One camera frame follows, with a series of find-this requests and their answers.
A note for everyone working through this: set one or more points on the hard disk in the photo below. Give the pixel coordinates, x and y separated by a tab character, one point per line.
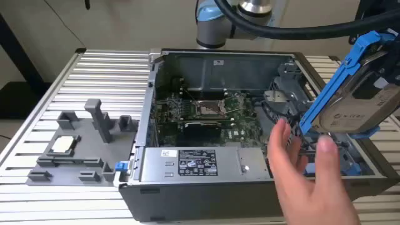
349	112

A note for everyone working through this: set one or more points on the blue case latch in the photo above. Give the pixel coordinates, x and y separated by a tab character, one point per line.
120	166

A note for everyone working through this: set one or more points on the CPU socket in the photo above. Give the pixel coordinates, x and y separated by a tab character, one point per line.
206	110

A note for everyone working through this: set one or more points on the black desk leg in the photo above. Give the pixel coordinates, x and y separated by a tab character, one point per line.
18	58

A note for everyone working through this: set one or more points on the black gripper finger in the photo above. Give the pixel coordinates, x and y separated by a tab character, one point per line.
390	78

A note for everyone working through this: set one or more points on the grey parts rack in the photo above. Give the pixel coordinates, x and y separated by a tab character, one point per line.
93	164

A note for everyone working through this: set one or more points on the silver CPU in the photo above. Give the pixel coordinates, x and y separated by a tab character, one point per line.
62	143

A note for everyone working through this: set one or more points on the black floor box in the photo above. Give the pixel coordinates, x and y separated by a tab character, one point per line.
14	103

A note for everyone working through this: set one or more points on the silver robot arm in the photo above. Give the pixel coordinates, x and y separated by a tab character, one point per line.
206	32

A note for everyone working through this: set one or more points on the grey metal drive cage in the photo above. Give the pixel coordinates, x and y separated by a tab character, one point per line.
281	84

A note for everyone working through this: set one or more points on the silver power supply unit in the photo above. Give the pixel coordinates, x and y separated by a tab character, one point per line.
156	164

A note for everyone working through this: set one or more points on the green motherboard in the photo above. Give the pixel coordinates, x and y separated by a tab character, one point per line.
242	138

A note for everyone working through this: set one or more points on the black open PC case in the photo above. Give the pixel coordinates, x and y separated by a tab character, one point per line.
202	201

